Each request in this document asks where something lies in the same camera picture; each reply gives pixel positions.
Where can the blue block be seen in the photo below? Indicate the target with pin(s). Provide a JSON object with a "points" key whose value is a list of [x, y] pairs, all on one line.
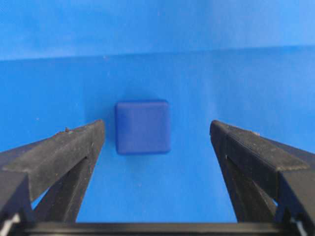
{"points": [[142, 127]]}

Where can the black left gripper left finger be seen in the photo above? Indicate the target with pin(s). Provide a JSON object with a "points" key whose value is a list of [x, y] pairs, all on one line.
{"points": [[47, 180]]}

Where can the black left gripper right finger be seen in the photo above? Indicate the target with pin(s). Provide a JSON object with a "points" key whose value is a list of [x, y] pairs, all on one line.
{"points": [[267, 181]]}

